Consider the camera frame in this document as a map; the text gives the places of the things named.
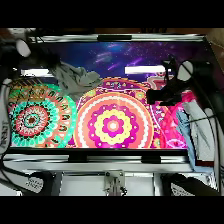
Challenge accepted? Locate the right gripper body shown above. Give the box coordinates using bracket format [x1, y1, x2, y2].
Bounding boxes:
[145, 87, 175, 106]

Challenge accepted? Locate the grey garment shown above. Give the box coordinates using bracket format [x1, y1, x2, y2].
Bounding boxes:
[49, 61, 104, 101]

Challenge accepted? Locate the pink garment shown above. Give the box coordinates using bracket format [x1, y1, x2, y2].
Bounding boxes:
[173, 90, 200, 111]

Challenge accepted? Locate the light blue garment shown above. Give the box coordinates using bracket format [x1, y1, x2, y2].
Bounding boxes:
[174, 108, 201, 158]

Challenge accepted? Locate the white garment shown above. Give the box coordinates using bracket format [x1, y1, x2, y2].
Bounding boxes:
[182, 101, 218, 168]

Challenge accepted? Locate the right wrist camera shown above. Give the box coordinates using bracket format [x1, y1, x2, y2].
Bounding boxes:
[161, 56, 179, 88]

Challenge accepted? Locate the silver frame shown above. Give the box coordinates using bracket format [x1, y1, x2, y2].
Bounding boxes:
[4, 33, 215, 197]

